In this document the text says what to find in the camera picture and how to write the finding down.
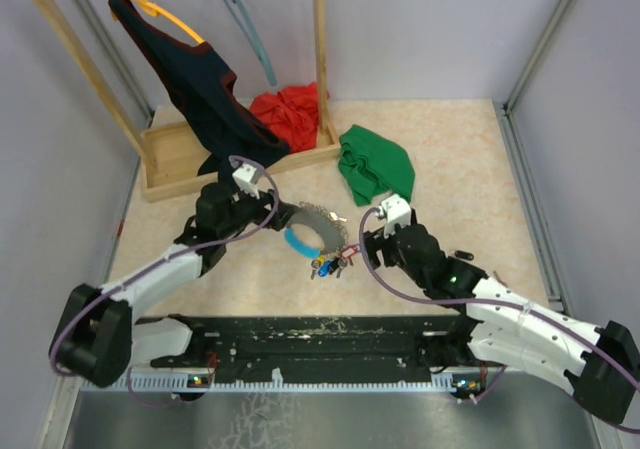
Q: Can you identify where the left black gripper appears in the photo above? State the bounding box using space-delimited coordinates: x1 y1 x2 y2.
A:
219 182 298 239

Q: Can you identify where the large keyring with blue handle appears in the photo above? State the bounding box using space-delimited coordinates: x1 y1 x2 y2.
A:
284 202 353 280

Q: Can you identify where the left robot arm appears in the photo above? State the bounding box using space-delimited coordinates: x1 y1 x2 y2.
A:
49 183 299 388

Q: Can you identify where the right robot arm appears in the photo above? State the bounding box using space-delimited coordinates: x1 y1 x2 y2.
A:
359 223 639 428

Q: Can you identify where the green cloth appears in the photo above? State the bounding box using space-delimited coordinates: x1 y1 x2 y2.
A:
337 125 416 207

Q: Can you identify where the dark navy garment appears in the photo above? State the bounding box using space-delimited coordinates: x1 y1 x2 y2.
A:
108 0 291 183

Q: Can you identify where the red cloth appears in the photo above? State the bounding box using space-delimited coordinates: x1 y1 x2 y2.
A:
249 82 319 153

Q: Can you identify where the wooden clothes rack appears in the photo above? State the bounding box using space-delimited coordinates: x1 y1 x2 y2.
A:
32 0 340 202

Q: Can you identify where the grey blue hanger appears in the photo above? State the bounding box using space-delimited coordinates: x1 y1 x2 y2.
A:
222 0 278 87

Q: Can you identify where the yellow hanger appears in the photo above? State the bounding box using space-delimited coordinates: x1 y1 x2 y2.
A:
128 0 205 44

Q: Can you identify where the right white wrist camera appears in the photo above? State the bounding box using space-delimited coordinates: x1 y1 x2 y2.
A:
377 194 412 238

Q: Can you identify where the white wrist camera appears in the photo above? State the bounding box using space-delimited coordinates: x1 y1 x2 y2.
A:
377 194 412 238
232 163 260 199

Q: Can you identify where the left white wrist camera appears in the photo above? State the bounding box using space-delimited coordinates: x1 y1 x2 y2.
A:
232 163 260 199

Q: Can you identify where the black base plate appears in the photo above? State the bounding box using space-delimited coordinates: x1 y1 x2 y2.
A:
151 315 480 384

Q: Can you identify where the grey cable duct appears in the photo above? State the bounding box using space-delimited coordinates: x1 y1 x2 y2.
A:
109 371 481 394

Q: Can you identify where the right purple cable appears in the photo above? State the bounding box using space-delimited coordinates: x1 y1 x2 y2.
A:
357 205 640 433

